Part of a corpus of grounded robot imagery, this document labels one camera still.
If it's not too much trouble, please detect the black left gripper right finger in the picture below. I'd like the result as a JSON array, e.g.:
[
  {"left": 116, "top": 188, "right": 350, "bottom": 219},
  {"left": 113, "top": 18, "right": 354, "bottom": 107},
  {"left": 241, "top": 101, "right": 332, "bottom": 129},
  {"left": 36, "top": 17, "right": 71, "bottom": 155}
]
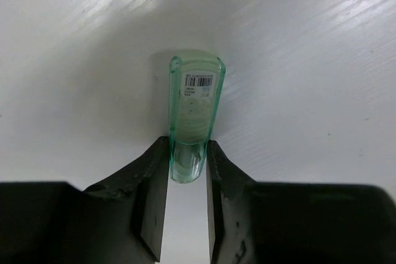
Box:
[{"left": 207, "top": 141, "right": 395, "bottom": 263}]

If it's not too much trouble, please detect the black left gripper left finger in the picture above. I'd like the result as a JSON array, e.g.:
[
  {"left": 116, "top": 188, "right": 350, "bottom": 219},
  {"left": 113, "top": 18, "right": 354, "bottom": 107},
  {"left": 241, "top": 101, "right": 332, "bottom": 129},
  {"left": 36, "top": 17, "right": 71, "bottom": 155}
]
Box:
[{"left": 1, "top": 137, "right": 170, "bottom": 263}]

